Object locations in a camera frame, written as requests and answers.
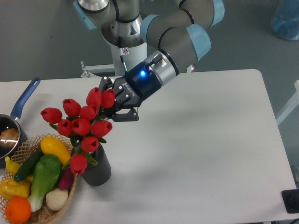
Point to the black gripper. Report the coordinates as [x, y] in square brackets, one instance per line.
[130, 91]

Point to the red tulip bouquet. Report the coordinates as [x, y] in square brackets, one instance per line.
[84, 126]

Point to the dark grey ribbed vase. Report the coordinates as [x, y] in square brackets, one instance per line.
[99, 174]

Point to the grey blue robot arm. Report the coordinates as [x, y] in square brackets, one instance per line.
[148, 52]

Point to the yellow squash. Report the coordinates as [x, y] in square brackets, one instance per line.
[52, 145]

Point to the green bok choy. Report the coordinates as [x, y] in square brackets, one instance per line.
[45, 176]

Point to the purple red onion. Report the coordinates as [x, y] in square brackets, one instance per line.
[66, 179]

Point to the dark green cucumber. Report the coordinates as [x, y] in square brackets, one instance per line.
[28, 166]

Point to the bread roll in pan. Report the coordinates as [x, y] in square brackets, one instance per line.
[9, 138]

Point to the white garlic bulb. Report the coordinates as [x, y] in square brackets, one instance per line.
[56, 199]

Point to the yellow banana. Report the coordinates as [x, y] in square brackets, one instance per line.
[11, 166]

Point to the yellow corn cob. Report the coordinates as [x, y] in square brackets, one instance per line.
[10, 188]

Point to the orange fruit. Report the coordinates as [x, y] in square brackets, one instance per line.
[18, 210]

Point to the blue plastic bag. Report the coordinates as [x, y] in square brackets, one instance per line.
[285, 21]

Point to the black device at edge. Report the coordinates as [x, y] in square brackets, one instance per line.
[291, 200]

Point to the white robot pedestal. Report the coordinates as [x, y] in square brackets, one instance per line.
[165, 34]

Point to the blue handled saucepan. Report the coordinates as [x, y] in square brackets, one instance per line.
[12, 121]

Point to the white frame at right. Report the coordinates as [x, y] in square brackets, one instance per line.
[289, 106]

